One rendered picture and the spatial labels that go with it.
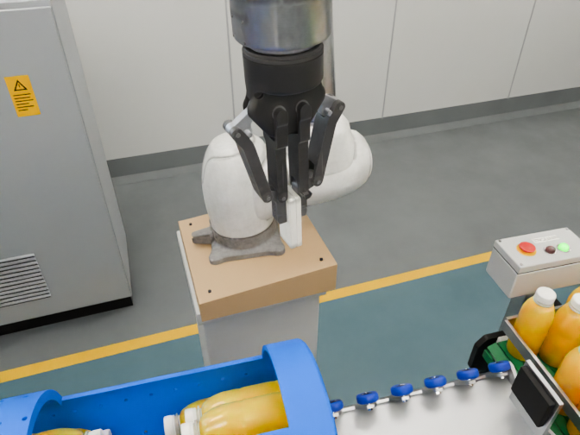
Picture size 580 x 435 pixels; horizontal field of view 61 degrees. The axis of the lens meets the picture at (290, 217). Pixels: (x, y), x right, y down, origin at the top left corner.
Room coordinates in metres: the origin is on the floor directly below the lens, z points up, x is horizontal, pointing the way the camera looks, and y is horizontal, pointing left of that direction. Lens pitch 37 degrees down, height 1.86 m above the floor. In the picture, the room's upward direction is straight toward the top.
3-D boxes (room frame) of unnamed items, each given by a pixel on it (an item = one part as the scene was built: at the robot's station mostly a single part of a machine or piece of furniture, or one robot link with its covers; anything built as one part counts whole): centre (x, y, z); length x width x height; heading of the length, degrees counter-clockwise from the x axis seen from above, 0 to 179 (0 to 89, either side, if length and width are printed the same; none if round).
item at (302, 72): (0.46, 0.01, 1.67); 0.08 x 0.07 x 0.09; 117
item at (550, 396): (0.55, -0.47, 0.99); 0.10 x 0.02 x 0.12; 14
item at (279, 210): (0.45, 0.02, 1.53); 0.03 x 0.01 x 0.05; 117
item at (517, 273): (0.88, -0.60, 1.05); 0.20 x 0.10 x 0.10; 104
